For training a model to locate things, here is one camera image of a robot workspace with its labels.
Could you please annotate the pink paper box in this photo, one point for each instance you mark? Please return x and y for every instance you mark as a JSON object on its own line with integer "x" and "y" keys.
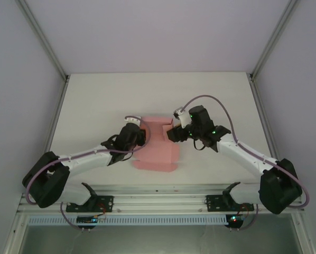
{"x": 160, "y": 153}

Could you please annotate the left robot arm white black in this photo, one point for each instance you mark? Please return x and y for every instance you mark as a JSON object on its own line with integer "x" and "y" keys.
{"x": 81, "y": 161}

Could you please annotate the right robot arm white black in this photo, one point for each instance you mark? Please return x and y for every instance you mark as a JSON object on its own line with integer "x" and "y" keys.
{"x": 242, "y": 156}

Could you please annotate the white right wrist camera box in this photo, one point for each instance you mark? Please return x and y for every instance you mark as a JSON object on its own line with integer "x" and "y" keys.
{"x": 183, "y": 116}

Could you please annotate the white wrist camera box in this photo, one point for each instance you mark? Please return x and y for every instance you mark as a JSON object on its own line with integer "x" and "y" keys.
{"x": 183, "y": 116}
{"x": 133, "y": 120}

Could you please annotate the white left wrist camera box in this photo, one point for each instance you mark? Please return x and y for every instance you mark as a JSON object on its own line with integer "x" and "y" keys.
{"x": 133, "y": 120}

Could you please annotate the aluminium side rail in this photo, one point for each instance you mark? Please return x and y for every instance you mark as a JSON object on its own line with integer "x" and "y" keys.
{"x": 58, "y": 111}
{"x": 261, "y": 111}

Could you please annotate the aluminium front rail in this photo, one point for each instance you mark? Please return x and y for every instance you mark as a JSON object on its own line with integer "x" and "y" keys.
{"x": 158, "y": 198}

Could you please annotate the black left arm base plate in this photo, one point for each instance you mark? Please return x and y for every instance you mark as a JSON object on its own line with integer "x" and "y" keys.
{"x": 105, "y": 202}

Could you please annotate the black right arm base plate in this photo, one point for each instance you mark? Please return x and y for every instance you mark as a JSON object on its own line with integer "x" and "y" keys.
{"x": 213, "y": 202}

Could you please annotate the aluminium corner post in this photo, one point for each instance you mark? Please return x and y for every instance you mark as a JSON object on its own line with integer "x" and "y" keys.
{"x": 41, "y": 37}
{"x": 275, "y": 37}

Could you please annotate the aluminium frame leg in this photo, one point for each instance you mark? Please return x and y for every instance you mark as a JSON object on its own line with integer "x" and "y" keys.
{"x": 14, "y": 235}
{"x": 304, "y": 235}

